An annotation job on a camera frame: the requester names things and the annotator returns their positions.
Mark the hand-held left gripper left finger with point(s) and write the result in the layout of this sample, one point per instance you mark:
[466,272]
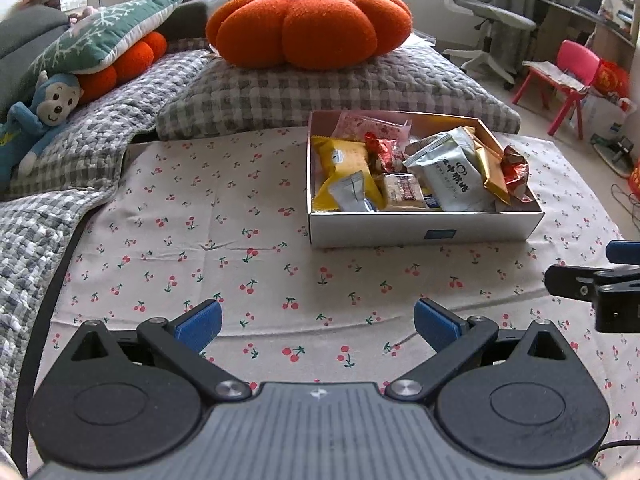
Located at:
[200,325]

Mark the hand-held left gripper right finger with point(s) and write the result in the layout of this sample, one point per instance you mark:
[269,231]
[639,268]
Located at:
[437,325]

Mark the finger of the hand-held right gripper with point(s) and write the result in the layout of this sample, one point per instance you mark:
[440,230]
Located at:
[625,252]
[570,282]

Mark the white cardboard box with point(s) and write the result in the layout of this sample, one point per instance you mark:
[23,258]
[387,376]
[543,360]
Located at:
[375,230]

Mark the yellow packet with blue label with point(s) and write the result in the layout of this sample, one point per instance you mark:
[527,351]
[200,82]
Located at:
[432,202]

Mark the red foil packet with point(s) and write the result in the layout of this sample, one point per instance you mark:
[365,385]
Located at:
[517,170]

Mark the clear packet of beige cakes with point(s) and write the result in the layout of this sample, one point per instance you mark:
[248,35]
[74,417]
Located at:
[405,192]

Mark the gold-brown snack packet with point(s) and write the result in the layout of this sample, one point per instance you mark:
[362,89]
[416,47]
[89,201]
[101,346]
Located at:
[492,170]

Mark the white packet with grey print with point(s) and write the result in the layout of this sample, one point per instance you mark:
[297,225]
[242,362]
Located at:
[450,177]

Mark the silver packet with blue print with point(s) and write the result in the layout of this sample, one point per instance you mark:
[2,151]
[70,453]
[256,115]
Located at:
[352,194]

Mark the red snack packet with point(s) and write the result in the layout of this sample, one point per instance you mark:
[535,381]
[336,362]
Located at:
[382,152]

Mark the silver snack packet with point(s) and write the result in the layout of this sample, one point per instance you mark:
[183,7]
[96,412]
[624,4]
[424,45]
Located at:
[425,142]

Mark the long yellow snack packet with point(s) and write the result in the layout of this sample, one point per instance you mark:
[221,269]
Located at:
[345,165]

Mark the clear packet of pink snack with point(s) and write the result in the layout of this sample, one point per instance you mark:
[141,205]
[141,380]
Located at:
[370,125]

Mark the cherry print cloth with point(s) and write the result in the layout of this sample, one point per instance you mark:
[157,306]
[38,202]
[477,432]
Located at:
[200,210]

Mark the red bag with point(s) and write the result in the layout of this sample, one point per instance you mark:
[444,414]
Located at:
[610,80]

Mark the grey checkered blanket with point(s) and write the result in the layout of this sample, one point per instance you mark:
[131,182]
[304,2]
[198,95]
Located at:
[50,210]

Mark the newspaper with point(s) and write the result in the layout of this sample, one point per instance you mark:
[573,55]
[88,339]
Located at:
[555,75]

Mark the pink plastic child chair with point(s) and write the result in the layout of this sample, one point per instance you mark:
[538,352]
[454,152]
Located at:
[577,57]

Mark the wooden desk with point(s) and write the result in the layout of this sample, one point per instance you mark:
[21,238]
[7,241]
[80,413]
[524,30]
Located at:
[560,25]

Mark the grey checkered pillow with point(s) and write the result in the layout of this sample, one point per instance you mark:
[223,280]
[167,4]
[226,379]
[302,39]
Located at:
[300,95]

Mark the laptop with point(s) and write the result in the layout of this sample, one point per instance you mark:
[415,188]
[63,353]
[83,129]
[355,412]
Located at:
[589,2]

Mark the blue monkey plush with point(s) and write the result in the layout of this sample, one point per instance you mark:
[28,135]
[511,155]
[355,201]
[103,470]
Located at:
[55,102]

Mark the small orange pumpkin cushion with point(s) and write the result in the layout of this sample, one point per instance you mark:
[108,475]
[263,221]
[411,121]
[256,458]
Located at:
[130,60]

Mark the white office chair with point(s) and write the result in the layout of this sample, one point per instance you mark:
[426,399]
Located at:
[492,12]

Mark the green snowflake pillow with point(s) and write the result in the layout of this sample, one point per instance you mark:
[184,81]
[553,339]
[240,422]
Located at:
[100,35]

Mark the dark grey cushion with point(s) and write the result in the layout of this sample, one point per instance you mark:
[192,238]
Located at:
[195,15]

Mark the large orange pumpkin cushion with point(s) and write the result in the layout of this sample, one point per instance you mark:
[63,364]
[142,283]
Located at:
[310,25]

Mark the pink plush toy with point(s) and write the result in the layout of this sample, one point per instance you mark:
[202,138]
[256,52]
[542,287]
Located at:
[82,14]

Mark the dark grey sofa backrest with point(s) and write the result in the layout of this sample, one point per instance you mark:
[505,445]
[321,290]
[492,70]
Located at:
[25,40]

